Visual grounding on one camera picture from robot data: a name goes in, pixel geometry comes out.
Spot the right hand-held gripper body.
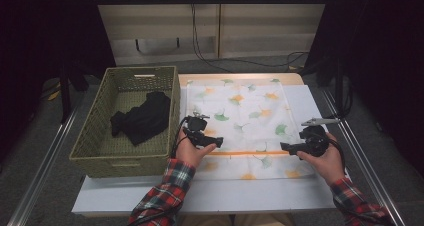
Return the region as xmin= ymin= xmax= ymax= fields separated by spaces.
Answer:
xmin=298 ymin=117 xmax=341 ymax=158

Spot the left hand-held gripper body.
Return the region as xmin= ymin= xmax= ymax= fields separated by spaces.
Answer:
xmin=182 ymin=111 xmax=211 ymax=145

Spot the white leaf-print laundry bag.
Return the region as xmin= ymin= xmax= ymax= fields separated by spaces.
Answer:
xmin=184 ymin=78 xmax=318 ymax=181

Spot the black garment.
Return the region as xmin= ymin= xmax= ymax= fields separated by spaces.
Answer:
xmin=109 ymin=91 xmax=172 ymax=147

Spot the green woven basket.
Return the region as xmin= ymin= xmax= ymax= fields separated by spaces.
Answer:
xmin=68 ymin=65 xmax=182 ymax=179

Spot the person's left hand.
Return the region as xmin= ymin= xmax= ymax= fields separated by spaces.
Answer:
xmin=175 ymin=127 xmax=218 ymax=169

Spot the person's right hand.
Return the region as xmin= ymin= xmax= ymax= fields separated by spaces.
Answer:
xmin=296 ymin=132 xmax=346 ymax=187

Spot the white sheet on table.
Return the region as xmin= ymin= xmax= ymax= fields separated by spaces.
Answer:
xmin=71 ymin=84 xmax=351 ymax=215

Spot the black metal stand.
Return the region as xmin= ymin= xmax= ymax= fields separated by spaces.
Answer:
xmin=58 ymin=59 xmax=89 ymax=124
xmin=334 ymin=52 xmax=354 ymax=120

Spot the dark curtain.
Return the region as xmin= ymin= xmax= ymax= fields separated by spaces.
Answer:
xmin=0 ymin=0 xmax=116 ymax=164
xmin=301 ymin=0 xmax=424 ymax=177

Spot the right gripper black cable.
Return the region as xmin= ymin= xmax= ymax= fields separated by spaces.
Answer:
xmin=328 ymin=137 xmax=348 ymax=179

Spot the black wall cable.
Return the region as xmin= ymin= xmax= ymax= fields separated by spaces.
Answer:
xmin=189 ymin=0 xmax=309 ymax=74

